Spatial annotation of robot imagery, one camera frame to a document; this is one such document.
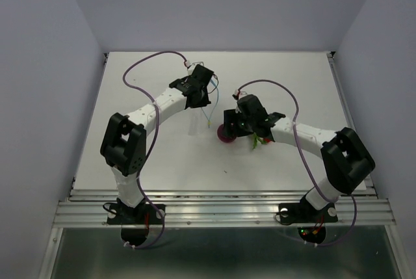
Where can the white daikon radish with leaves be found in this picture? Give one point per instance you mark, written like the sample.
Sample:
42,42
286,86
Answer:
256,141

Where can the purple red onion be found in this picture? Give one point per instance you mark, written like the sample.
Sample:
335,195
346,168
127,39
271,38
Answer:
221,134

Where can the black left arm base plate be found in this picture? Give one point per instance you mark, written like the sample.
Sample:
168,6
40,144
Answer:
142,214

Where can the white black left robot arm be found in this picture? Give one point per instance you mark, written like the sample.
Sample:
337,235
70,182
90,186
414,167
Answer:
124,145

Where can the clear zip top bag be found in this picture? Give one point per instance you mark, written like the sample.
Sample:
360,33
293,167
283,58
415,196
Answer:
200,119

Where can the aluminium front frame rails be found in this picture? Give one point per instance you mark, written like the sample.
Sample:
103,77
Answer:
218,209

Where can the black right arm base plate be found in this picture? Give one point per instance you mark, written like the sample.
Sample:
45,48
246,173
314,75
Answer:
299,213

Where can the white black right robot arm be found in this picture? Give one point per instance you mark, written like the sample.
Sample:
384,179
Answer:
346,160

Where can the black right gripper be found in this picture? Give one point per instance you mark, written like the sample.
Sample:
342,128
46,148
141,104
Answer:
231,116

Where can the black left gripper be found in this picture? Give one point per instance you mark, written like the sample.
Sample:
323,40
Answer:
204,102

